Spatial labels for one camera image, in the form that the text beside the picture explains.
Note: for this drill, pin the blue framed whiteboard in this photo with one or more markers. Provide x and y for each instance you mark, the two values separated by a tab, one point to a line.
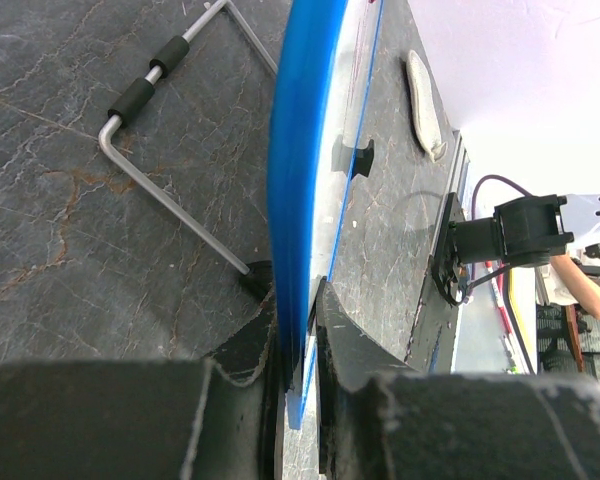
321	91

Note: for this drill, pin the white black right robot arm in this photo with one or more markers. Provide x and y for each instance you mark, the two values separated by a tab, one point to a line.
529	230

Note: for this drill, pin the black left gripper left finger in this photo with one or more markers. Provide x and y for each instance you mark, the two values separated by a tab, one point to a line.
217	417

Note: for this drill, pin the person in beige shirt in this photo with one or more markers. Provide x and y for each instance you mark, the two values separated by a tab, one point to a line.
584	290

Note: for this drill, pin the white bead eraser pad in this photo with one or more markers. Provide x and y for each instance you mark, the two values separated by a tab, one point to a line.
424	116

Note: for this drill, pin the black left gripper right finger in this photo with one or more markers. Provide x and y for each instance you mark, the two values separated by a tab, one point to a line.
380	419

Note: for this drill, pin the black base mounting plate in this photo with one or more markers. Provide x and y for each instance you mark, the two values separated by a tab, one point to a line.
432	341

